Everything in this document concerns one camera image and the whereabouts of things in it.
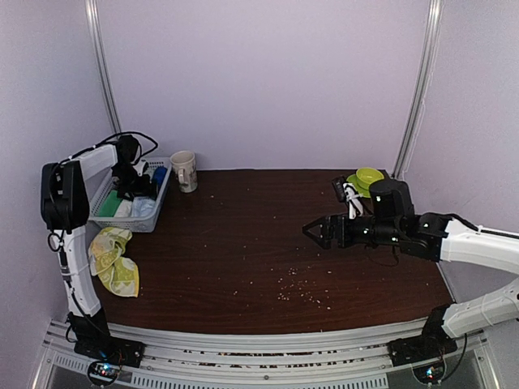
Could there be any white plastic basket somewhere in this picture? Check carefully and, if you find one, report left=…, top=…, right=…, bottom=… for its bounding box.
left=88, top=157, right=172, bottom=233

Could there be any light blue towel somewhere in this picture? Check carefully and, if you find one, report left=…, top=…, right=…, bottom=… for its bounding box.
left=131, top=197, right=156, bottom=218

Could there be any beige ceramic mug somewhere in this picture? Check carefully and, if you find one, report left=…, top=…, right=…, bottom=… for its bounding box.
left=169, top=151, right=198, bottom=194

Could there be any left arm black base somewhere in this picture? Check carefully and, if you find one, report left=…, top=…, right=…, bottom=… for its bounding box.
left=74, top=337, right=144, bottom=368

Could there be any left aluminium frame post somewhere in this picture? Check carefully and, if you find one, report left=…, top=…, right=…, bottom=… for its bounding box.
left=84, top=0, right=122, bottom=134

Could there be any rolled dark blue towel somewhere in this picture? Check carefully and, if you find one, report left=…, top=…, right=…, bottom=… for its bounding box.
left=152, top=166, right=168, bottom=189

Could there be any yellow green patterned towel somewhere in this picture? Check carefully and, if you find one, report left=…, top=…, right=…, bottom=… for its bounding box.
left=88, top=227, right=139, bottom=298

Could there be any aluminium frame post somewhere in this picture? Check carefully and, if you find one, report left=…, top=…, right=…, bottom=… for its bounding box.
left=84, top=0, right=122, bottom=134
left=392, top=0, right=444, bottom=179

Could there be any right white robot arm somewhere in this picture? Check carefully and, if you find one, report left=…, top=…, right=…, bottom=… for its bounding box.
left=302, top=178, right=518, bottom=358

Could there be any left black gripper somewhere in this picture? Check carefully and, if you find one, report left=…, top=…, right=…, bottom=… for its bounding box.
left=112, top=163, right=158, bottom=200

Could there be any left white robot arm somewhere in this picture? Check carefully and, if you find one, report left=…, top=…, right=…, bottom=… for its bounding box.
left=41, top=131, right=158, bottom=360

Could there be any right aluminium frame post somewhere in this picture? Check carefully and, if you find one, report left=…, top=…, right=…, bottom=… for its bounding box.
left=392, top=0, right=444, bottom=179

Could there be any green saucer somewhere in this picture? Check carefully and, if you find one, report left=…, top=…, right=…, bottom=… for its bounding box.
left=346, top=174, right=371, bottom=199

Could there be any rolled white towel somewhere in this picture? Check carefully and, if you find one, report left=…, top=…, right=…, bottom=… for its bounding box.
left=114, top=199, right=133, bottom=218

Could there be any green cup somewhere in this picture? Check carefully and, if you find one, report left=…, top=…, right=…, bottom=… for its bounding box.
left=355, top=167, right=384, bottom=190

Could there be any rolled green towel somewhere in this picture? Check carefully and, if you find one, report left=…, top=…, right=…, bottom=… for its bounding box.
left=97, top=190, right=122, bottom=217

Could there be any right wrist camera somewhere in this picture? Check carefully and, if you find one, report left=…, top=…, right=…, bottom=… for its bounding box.
left=332, top=176, right=364, bottom=220

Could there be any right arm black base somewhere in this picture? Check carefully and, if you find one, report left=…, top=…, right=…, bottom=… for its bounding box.
left=388, top=336, right=457, bottom=367

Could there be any aluminium front rail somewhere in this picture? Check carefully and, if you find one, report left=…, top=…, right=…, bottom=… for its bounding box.
left=29, top=319, right=504, bottom=388

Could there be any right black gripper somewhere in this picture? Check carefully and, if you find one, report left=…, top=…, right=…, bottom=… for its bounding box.
left=302, top=213, right=402, bottom=251

